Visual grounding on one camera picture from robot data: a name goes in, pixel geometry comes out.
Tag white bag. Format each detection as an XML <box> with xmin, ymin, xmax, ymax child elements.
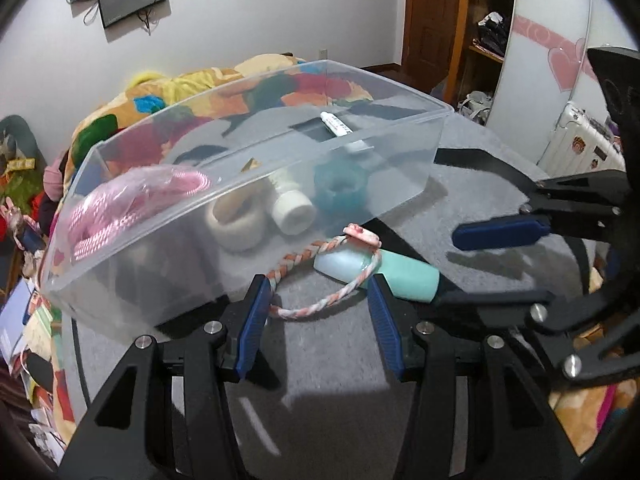
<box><xmin>456</xmin><ymin>90</ymin><xmax>495</xmax><ymax>127</ymax></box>

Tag white tape roll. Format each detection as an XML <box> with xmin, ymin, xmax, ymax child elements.
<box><xmin>207</xmin><ymin>184</ymin><xmax>274</xmax><ymax>254</ymax></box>

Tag braided cord with pink flower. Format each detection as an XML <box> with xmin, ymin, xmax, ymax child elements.
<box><xmin>267</xmin><ymin>222</ymin><xmax>384</xmax><ymax>322</ymax></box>

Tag white suitcase with stickers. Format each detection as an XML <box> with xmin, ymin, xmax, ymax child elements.
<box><xmin>536</xmin><ymin>102</ymin><xmax>627</xmax><ymax>177</ymax></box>

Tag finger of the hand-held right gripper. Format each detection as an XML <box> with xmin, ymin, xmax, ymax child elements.
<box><xmin>433</xmin><ymin>259</ymin><xmax>640</xmax><ymax>387</ymax></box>
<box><xmin>451</xmin><ymin>169</ymin><xmax>630</xmax><ymax>253</ymax></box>

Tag white wardrobe door pink hearts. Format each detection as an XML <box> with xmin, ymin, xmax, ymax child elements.
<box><xmin>486</xmin><ymin>0</ymin><xmax>640</xmax><ymax>167</ymax></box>

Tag pile of books and papers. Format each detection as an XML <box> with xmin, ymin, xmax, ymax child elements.
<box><xmin>0</xmin><ymin>278</ymin><xmax>77</xmax><ymax>466</ymax></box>

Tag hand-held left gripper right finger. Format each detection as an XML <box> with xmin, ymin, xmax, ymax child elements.
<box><xmin>366</xmin><ymin>274</ymin><xmax>587</xmax><ymax>480</ymax></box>

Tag small white tube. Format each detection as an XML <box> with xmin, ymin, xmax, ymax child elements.
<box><xmin>319</xmin><ymin>110</ymin><xmax>354</xmax><ymax>139</ymax></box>

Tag pink coiled cord in bag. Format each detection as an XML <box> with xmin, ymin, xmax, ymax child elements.
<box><xmin>66</xmin><ymin>164</ymin><xmax>214</xmax><ymax>267</ymax></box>

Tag pile of clothes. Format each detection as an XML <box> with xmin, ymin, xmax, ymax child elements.
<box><xmin>0</xmin><ymin>114</ymin><xmax>70</xmax><ymax>281</ymax></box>

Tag white plastic bottle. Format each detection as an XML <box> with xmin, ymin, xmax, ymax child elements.
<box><xmin>267</xmin><ymin>170</ymin><xmax>319</xmax><ymax>237</ymax></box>

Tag teal tape roll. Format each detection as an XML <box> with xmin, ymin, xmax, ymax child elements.
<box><xmin>313</xmin><ymin>159</ymin><xmax>374</xmax><ymax>214</ymax></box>

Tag teal and white bottle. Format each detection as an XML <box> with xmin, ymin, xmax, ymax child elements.
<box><xmin>313</xmin><ymin>247</ymin><xmax>442</xmax><ymax>304</ymax></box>

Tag wooden wardrobe shelf with clothes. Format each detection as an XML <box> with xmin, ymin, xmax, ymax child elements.
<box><xmin>467</xmin><ymin>0</ymin><xmax>519</xmax><ymax>107</ymax></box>

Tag clear plastic storage box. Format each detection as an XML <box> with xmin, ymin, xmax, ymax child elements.
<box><xmin>39</xmin><ymin>59</ymin><xmax>455</xmax><ymax>347</ymax></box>

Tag brown wooden door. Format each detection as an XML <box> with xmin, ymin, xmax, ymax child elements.
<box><xmin>402</xmin><ymin>0</ymin><xmax>472</xmax><ymax>107</ymax></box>

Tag colourful printed blanket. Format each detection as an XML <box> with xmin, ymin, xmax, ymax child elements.
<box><xmin>66</xmin><ymin>52</ymin><xmax>375</xmax><ymax>173</ymax></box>

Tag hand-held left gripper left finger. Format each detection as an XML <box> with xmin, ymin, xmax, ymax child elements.
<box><xmin>59</xmin><ymin>274</ymin><xmax>274</xmax><ymax>480</ymax></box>

